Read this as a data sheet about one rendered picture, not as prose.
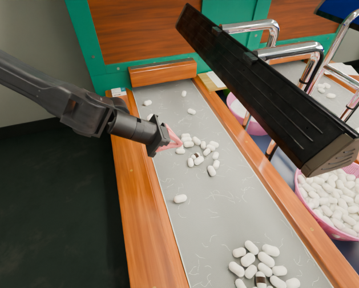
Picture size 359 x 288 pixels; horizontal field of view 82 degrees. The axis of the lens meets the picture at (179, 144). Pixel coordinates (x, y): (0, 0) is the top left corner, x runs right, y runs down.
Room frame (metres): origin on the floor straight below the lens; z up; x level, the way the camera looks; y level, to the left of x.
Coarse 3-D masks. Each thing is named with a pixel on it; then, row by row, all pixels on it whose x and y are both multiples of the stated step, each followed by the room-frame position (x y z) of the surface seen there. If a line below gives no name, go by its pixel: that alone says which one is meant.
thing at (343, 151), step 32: (192, 32) 0.62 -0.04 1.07; (224, 32) 0.51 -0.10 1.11; (224, 64) 0.43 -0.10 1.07; (256, 64) 0.36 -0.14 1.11; (256, 96) 0.31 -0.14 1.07; (288, 96) 0.27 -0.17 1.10; (288, 128) 0.23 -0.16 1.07; (320, 128) 0.20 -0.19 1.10; (352, 128) 0.18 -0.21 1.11; (320, 160) 0.17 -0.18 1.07; (352, 160) 0.18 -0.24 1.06
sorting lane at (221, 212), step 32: (160, 96) 0.80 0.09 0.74; (192, 96) 0.80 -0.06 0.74; (192, 128) 0.59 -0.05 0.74; (160, 160) 0.43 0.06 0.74; (224, 160) 0.43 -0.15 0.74; (192, 192) 0.31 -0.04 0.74; (224, 192) 0.31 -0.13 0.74; (256, 192) 0.31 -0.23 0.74; (192, 224) 0.21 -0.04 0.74; (224, 224) 0.21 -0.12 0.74; (256, 224) 0.21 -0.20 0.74; (288, 224) 0.21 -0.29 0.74; (192, 256) 0.14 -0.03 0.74; (224, 256) 0.14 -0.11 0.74; (256, 256) 0.14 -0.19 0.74; (288, 256) 0.14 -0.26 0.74
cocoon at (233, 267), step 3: (231, 264) 0.12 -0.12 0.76; (234, 264) 0.12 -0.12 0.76; (231, 267) 0.11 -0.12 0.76; (234, 267) 0.11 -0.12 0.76; (237, 267) 0.11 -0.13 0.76; (240, 267) 0.11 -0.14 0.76; (231, 270) 0.11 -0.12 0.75; (234, 270) 0.10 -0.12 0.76; (237, 270) 0.10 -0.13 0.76; (240, 270) 0.10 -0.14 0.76; (243, 270) 0.10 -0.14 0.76; (237, 273) 0.10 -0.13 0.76; (240, 273) 0.10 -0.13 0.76; (243, 273) 0.10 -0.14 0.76; (240, 276) 0.09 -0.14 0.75
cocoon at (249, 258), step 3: (246, 255) 0.13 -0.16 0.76; (249, 255) 0.13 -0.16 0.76; (252, 255) 0.13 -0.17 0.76; (243, 258) 0.13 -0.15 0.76; (246, 258) 0.13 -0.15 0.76; (249, 258) 0.13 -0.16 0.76; (252, 258) 0.13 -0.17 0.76; (243, 261) 0.12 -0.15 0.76; (246, 261) 0.12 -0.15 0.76; (249, 261) 0.12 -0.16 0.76; (252, 261) 0.12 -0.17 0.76; (243, 264) 0.12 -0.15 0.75; (246, 264) 0.12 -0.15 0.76; (249, 264) 0.12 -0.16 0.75
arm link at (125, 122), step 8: (112, 112) 0.36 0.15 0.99; (120, 112) 0.36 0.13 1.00; (112, 120) 0.34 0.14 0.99; (120, 120) 0.34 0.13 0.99; (128, 120) 0.35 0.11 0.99; (136, 120) 0.36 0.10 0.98; (112, 128) 0.32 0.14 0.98; (120, 128) 0.33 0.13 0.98; (128, 128) 0.33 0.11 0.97; (120, 136) 0.33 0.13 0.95; (128, 136) 0.33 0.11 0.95
